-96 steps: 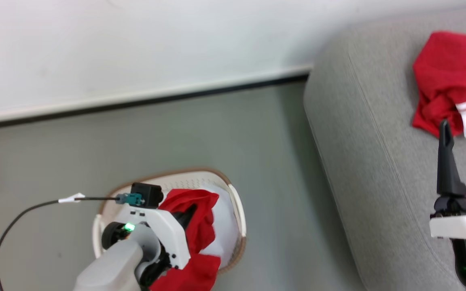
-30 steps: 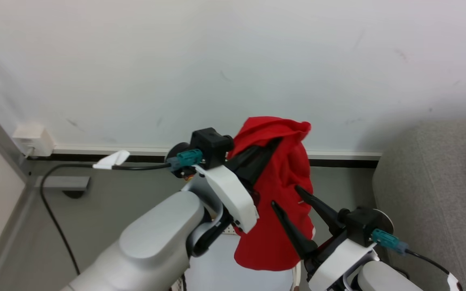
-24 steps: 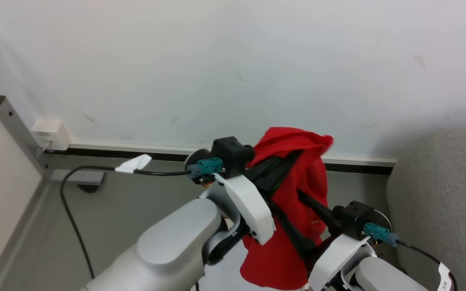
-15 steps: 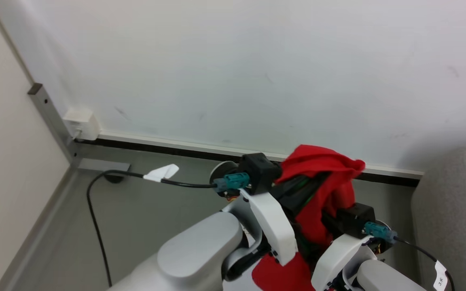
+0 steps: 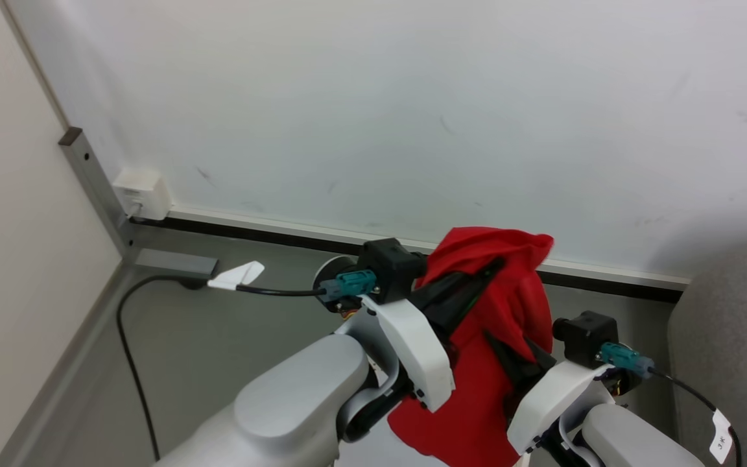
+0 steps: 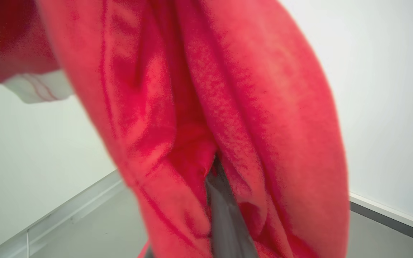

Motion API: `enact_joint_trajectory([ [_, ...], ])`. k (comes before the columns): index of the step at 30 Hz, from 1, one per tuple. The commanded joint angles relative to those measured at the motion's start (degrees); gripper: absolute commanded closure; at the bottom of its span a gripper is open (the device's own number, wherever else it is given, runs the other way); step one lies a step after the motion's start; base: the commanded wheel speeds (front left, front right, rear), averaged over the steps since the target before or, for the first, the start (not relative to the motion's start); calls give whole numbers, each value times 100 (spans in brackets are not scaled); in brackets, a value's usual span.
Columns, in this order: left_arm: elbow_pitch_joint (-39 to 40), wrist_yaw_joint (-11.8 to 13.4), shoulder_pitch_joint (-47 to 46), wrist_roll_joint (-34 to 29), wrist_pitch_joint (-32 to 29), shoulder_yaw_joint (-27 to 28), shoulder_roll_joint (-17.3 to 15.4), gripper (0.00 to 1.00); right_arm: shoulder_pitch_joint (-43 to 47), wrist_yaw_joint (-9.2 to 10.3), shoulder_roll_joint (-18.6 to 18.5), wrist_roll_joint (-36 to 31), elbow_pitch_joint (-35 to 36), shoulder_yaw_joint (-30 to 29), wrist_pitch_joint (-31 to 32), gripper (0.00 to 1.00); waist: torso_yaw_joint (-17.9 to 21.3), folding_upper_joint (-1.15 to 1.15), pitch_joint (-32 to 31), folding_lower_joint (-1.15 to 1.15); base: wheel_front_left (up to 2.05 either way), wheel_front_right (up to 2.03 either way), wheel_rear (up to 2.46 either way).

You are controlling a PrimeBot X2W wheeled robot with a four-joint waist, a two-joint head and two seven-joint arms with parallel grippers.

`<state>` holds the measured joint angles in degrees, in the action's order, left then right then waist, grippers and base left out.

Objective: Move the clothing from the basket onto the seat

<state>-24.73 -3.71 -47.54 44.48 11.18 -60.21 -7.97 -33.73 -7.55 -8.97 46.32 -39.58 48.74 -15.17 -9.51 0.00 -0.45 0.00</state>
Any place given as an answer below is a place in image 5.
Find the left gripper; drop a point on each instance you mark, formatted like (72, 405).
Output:
(415, 350)

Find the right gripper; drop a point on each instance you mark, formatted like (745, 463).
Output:
(548, 395)

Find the red garment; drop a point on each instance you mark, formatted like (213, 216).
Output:
(477, 402)

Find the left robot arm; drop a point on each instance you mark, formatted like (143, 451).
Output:
(296, 402)

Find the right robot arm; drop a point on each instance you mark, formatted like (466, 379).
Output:
(633, 434)

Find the grey fabric sofa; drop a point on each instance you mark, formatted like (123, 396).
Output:
(736, 350)

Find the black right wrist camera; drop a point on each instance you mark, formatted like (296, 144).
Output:
(584, 338)

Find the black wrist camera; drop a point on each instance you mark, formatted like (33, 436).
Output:
(390, 267)
(584, 338)

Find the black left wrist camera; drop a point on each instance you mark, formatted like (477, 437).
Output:
(390, 267)

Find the grey metal frame post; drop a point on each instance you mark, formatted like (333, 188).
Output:
(104, 201)

